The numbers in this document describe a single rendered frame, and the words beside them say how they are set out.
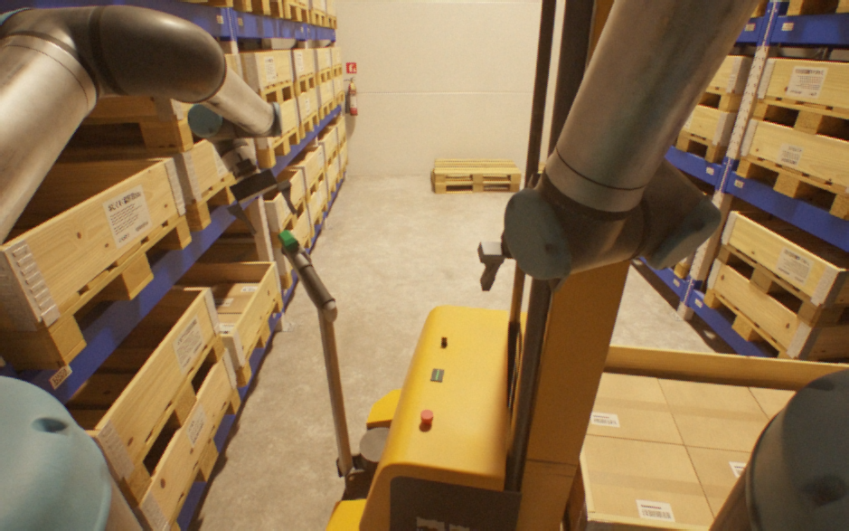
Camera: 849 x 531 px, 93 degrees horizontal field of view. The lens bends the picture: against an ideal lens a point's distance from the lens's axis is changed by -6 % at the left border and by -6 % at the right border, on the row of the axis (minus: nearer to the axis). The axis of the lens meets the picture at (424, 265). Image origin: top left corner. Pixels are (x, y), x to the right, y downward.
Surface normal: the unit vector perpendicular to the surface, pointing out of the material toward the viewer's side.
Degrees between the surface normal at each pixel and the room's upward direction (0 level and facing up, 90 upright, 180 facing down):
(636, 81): 102
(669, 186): 29
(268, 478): 0
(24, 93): 53
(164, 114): 90
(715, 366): 90
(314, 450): 0
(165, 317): 90
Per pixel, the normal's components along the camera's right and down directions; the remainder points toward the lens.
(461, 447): 0.00, -0.88
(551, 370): -0.18, 0.46
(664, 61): -0.31, 0.67
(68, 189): 0.05, 0.47
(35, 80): 0.79, -0.47
